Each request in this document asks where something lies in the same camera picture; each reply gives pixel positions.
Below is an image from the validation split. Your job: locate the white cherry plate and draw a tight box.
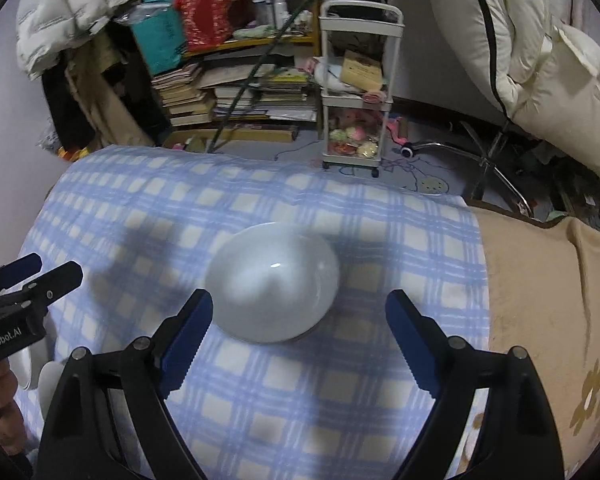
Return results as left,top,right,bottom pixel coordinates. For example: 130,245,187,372
9,340,65,418

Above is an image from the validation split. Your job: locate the teal shopping bag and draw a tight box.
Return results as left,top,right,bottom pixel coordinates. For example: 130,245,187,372
128,0,186,76

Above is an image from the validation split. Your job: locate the red patterned gift bag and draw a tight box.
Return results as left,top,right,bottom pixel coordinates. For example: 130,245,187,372
173,0,239,52

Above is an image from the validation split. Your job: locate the stack of books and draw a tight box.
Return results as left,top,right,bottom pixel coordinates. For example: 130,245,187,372
151,63,215,128

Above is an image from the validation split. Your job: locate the cream office chair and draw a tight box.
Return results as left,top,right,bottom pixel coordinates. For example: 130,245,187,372
398,0,600,219

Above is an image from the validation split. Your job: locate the white rolling cart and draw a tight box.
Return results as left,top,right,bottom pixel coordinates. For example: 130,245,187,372
314,0,404,179

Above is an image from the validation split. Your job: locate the large white bowl orange band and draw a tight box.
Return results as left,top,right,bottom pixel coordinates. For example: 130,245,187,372
204,222,340,344

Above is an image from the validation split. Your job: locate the green long pole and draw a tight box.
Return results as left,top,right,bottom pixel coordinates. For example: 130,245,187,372
204,0,342,154

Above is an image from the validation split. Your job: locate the beige flower blanket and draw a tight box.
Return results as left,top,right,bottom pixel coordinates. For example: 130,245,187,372
470,204,600,478

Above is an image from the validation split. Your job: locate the person left hand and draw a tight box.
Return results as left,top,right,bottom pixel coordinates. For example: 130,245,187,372
0,360,27,456

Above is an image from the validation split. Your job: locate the wooden bookshelf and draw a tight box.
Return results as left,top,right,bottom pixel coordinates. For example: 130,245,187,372
116,0,318,136

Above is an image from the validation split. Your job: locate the white puffer jacket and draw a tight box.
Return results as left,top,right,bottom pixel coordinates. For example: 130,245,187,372
16,0,130,79

